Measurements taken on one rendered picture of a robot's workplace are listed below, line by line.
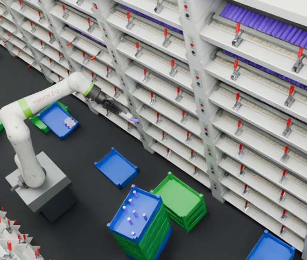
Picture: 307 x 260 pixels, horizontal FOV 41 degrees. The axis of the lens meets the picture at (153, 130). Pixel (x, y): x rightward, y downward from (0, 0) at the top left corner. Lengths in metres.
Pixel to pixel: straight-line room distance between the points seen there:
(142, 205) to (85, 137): 1.17
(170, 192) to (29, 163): 0.95
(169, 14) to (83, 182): 1.77
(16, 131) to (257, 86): 1.31
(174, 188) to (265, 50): 1.47
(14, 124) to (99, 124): 1.30
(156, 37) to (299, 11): 0.90
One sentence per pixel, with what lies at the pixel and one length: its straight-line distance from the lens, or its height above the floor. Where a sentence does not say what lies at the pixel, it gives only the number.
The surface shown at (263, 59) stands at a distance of 1.63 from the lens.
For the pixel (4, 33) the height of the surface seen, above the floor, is 0.30.
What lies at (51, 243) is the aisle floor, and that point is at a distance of 3.13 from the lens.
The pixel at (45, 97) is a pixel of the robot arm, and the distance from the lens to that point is 2.51.
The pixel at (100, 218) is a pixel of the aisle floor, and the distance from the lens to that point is 3.07.
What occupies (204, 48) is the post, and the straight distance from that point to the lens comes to 1.85.
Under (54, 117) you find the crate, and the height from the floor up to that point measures 0.07.
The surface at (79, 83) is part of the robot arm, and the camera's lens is 2.39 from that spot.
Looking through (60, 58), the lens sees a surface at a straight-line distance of 3.52.
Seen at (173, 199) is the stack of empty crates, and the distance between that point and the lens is 2.81.
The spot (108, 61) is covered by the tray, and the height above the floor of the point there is 0.89.
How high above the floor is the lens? 2.60
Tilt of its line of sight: 50 degrees down
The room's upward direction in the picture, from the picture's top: 18 degrees counter-clockwise
